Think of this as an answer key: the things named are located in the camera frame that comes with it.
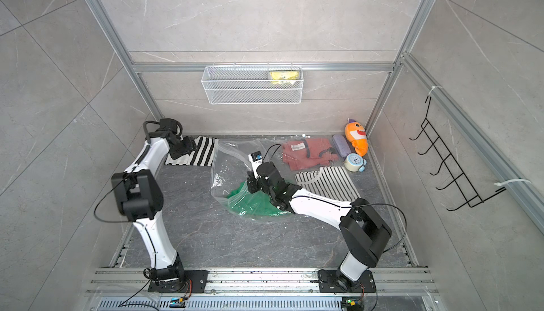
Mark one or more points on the orange plush toy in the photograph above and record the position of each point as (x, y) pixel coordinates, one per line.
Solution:
(356, 135)

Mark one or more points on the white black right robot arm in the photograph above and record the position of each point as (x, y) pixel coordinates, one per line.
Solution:
(364, 231)

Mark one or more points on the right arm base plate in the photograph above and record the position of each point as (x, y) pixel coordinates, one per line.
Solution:
(331, 281)

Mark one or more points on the white wire mesh basket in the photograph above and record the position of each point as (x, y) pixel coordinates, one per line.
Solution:
(239, 85)

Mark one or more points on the black wire hook rack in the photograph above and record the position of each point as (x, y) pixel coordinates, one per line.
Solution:
(457, 176)

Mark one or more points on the purple glasses case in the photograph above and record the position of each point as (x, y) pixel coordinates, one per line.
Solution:
(341, 145)

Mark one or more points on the thin striped white shirt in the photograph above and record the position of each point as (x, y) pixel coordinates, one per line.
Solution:
(329, 181)

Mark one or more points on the green shirt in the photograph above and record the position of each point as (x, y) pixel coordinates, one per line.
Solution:
(254, 205)

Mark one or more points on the yellow item in basket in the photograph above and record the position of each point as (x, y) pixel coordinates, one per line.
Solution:
(284, 77)

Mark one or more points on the aluminium mounting rail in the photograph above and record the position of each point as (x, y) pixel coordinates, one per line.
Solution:
(268, 281)

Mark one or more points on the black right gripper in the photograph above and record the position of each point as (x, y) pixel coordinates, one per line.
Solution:
(252, 182)

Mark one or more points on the clear plastic vacuum bag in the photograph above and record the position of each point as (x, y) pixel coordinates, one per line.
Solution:
(231, 164)

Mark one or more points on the black white striped tank top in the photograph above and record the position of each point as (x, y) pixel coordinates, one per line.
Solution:
(203, 155)

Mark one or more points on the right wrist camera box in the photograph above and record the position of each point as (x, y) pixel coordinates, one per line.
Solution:
(256, 160)

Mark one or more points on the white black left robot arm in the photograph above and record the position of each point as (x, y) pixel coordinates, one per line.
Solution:
(140, 199)

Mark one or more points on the red shirt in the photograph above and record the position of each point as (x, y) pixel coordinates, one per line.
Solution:
(308, 152)

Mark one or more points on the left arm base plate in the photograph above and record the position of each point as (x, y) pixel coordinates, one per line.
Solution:
(194, 281)

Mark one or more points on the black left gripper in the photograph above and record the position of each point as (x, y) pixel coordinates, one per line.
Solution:
(190, 144)

